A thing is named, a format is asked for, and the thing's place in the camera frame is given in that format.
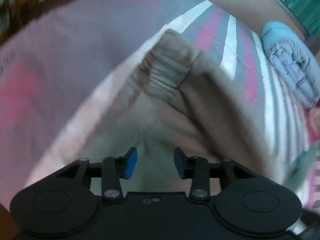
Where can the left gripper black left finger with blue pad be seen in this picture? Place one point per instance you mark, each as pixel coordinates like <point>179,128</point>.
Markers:
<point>114,169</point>

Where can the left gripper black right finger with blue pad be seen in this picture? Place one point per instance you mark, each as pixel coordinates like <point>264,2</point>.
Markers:
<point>196,169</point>

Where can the grey fleece pants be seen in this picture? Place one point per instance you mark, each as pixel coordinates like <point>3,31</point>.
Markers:
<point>178,97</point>

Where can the striped pink grey bed sheet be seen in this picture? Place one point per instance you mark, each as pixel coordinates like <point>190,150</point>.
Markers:
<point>62,71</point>

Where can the light blue folded duvet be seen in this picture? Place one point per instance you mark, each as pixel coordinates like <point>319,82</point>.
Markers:
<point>293,61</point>

